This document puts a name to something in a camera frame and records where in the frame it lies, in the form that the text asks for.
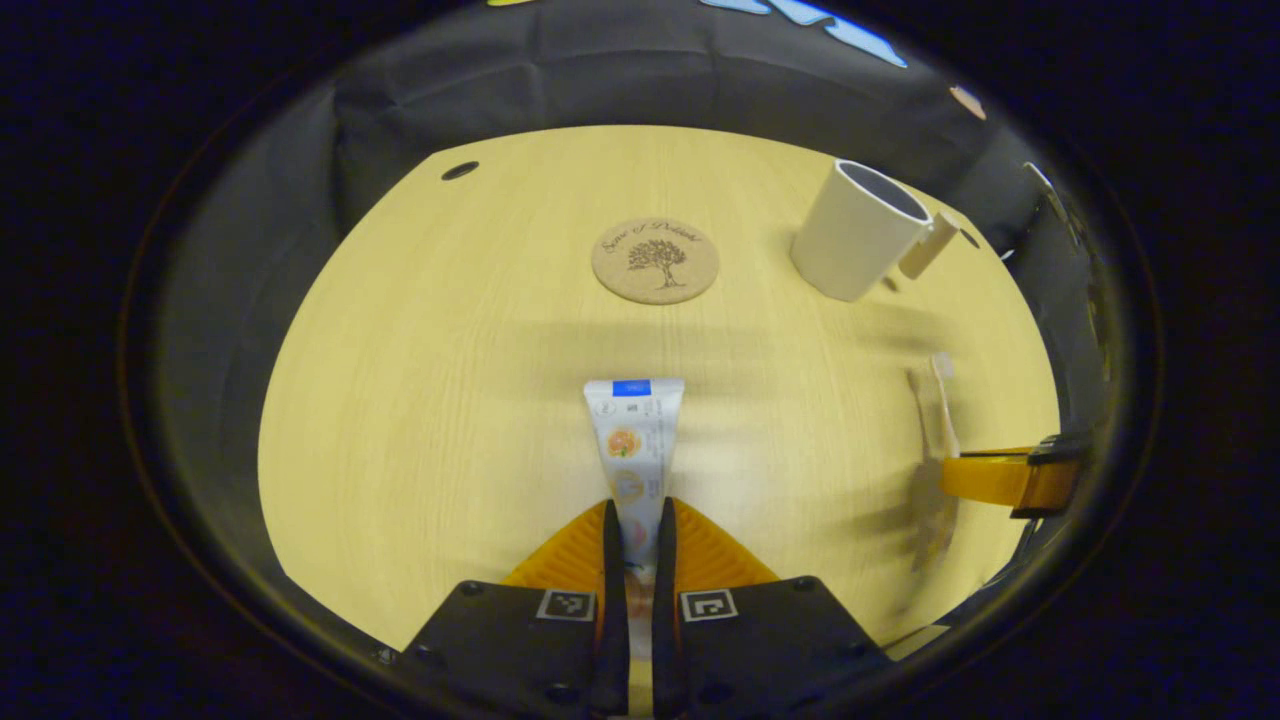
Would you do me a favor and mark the beige toothbrush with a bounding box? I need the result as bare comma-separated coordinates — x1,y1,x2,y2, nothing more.
905,352,963,576

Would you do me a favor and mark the round cork coaster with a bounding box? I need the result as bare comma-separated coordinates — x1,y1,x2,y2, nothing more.
591,217,720,305

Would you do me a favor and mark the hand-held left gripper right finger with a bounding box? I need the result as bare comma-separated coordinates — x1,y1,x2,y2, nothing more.
652,496,893,719

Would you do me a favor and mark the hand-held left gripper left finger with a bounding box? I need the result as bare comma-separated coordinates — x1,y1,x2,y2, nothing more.
398,498,632,719

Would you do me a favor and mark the white toothpaste tube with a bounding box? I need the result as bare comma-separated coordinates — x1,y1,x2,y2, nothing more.
583,378,687,641

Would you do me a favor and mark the white cup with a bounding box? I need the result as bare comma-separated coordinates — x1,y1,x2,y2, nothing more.
790,158,962,303

